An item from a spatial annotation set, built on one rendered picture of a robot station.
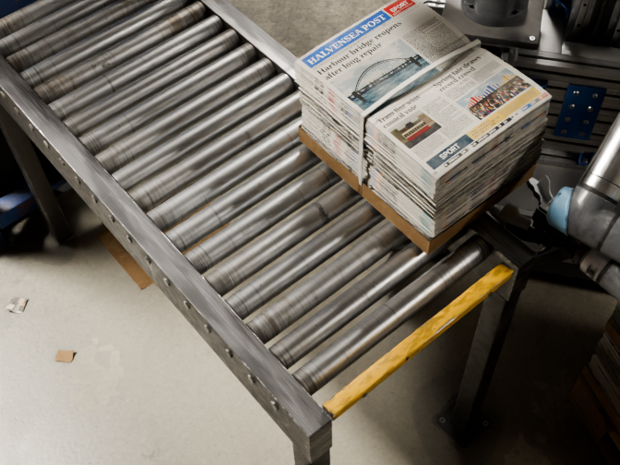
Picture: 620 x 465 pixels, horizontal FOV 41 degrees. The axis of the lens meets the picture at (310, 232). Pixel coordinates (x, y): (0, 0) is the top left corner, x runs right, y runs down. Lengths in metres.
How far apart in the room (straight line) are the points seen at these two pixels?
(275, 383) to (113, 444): 0.96
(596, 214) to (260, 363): 0.63
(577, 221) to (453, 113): 0.28
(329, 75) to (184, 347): 1.11
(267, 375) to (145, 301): 1.11
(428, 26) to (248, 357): 0.70
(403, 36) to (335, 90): 0.19
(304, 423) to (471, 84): 0.66
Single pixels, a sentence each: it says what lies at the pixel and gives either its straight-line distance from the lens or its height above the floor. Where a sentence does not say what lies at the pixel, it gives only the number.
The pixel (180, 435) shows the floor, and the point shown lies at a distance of 2.30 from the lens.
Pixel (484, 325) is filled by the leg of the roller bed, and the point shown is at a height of 0.54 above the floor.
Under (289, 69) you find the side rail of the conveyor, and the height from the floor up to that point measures 0.80.
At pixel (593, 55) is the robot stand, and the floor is 0.73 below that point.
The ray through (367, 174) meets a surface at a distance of 1.58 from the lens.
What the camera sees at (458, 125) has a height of 1.03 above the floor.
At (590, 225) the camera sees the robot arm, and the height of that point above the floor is 0.93.
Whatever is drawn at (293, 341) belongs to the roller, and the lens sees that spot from 1.47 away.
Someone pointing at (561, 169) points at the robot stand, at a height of 0.21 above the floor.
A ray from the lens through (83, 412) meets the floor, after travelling 2.38.
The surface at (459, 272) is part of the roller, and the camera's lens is 1.57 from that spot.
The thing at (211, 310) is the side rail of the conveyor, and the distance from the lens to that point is 1.52.
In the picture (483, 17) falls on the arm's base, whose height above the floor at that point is 0.84.
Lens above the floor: 2.10
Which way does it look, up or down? 54 degrees down
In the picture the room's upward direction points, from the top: 3 degrees counter-clockwise
